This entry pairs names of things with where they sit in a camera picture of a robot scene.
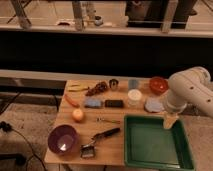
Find person in background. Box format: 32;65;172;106
125;0;198;29

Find blue grey towel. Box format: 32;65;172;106
144;98;164;113

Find metal cup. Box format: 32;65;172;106
109;79;119;91

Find yellow handled pliers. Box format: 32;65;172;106
68;84;89;92

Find blue sponge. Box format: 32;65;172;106
84;98;102;108

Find black handled brush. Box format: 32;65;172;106
80;127;120;159

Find brown grape bunch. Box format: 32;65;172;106
86;81;108;96

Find black cable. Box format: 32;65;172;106
0;92;49;171

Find red bowl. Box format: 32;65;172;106
149;77;168;95

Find black rectangular block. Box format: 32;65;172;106
105;100;124;108

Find green plastic tray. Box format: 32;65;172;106
124;115;196;171

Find purple bowl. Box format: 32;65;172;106
48;124;78;155

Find white lidded container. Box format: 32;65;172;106
127;89;142;107

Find blue grey cup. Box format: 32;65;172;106
128;79;139;90

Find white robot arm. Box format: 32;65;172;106
162;67;213;129

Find orange fruit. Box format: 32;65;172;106
72;109;84;122

